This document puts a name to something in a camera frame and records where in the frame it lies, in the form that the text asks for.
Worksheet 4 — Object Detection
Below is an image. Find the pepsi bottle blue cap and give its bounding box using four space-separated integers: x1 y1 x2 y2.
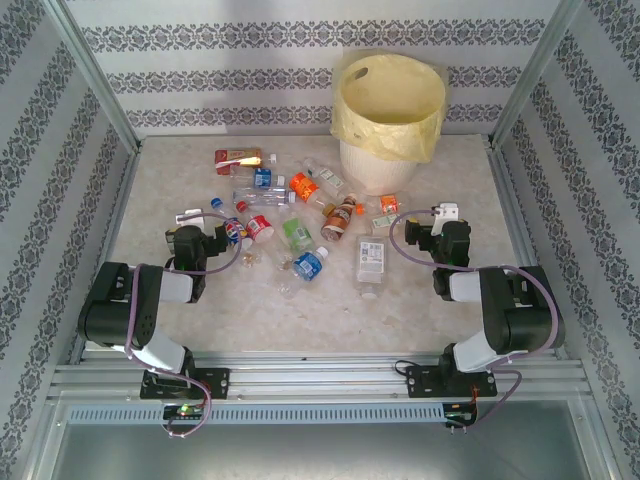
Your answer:
209 197 264 269

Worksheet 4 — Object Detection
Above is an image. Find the small clear bottle orange label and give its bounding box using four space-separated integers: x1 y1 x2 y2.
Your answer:
360 193 401 216

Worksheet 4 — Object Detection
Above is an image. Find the red label bottle red cap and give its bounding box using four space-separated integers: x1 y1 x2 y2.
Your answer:
235 199 294 274

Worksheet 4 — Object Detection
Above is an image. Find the large clear bottle white label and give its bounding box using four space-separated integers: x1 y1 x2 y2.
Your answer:
355 234 387 301

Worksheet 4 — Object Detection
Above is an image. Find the clear bottle blue cap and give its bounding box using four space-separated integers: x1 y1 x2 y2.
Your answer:
231 187 297 209

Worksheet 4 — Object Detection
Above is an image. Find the clear bottle blue label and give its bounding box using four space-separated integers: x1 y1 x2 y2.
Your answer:
229 167 287 191

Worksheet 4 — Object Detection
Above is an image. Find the red and gold carton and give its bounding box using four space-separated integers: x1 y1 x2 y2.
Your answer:
214 147 265 177

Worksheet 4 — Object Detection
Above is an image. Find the brown bottle orange cap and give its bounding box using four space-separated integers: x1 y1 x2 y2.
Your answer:
320 193 359 244

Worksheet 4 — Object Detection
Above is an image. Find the blue label bottle white cap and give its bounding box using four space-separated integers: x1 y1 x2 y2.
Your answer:
279 244 331 299

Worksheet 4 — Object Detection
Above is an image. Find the white ribbed bin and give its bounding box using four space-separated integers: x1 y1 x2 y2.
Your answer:
338 137 419 197

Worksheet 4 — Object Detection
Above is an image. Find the white bin with yellow bag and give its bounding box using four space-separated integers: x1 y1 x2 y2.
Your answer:
329 52 448 164

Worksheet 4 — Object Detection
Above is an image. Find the left circuit board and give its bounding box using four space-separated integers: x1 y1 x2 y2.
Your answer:
163 405 204 420

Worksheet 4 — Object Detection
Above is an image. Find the circuit board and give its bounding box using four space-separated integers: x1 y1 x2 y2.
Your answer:
163 405 204 420
446 402 479 426

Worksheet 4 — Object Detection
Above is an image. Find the right circuit board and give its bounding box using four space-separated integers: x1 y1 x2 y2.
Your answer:
446 402 479 426

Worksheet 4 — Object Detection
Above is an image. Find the grey metal front panel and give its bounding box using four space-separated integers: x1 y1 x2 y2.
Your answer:
44 419 606 480

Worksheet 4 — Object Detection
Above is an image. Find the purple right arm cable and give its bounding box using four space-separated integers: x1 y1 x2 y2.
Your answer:
389 209 559 434

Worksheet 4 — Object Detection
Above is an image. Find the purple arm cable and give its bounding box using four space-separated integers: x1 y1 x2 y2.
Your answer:
124 212 245 440
389 209 559 434

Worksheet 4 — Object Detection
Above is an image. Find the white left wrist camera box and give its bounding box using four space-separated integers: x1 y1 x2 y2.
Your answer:
174 209 207 229

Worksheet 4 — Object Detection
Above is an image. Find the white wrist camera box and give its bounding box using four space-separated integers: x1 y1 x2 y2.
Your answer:
430 202 460 236
174 209 207 229

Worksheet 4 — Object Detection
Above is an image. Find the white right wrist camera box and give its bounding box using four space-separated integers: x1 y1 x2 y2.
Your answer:
430 202 460 236

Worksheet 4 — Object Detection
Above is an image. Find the right aluminium side rail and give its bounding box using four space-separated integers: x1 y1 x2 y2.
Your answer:
488 142 571 361

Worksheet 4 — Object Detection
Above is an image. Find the aluminium side rail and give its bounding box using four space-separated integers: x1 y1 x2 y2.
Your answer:
69 142 144 366
488 142 571 361

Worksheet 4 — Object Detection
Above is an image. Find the left aluminium side rail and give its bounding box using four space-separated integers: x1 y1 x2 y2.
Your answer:
69 142 144 366

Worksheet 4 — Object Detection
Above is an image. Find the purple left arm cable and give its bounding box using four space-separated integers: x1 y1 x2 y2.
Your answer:
124 212 245 440

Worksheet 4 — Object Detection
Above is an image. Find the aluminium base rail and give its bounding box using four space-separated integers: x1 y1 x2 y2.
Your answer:
47 349 594 401

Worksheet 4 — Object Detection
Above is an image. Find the grey slotted cable duct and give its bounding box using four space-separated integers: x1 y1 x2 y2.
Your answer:
67 403 446 425

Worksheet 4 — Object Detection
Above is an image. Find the right aluminium frame post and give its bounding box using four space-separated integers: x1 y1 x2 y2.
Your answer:
489 0 586 147

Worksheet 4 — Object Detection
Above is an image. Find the aluminium frame post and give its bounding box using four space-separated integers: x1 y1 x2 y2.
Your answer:
42 0 143 154
489 0 586 147

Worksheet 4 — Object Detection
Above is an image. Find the left aluminium frame post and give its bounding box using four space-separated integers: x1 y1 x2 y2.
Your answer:
42 0 143 154

